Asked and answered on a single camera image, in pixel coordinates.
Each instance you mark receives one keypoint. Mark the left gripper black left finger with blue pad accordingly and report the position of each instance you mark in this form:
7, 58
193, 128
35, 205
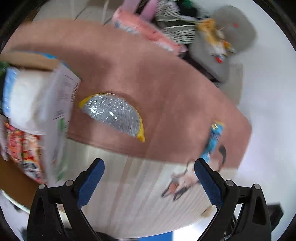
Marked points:
77, 194

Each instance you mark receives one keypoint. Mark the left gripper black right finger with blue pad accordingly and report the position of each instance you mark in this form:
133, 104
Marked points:
222, 193

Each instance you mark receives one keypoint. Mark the red floral snack bag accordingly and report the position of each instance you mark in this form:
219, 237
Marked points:
25, 151

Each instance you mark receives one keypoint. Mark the blue white tissue pack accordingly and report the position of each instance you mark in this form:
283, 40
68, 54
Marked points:
24, 97

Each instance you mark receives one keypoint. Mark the blue cat treat stick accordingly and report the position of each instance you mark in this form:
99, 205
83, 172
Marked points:
216, 131

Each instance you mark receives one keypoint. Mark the silver yellow wrapped scrubber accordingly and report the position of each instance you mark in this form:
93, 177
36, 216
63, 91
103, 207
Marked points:
115, 112

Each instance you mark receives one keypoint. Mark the cat pattern rug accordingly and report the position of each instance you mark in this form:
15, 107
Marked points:
85, 91

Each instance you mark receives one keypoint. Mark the brown cardboard box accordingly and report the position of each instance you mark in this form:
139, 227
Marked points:
58, 108

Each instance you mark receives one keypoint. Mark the grey cushion with snacks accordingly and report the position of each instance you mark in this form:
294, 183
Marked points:
225, 33

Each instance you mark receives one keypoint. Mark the zebra pattern bag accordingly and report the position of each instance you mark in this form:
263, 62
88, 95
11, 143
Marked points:
177, 20

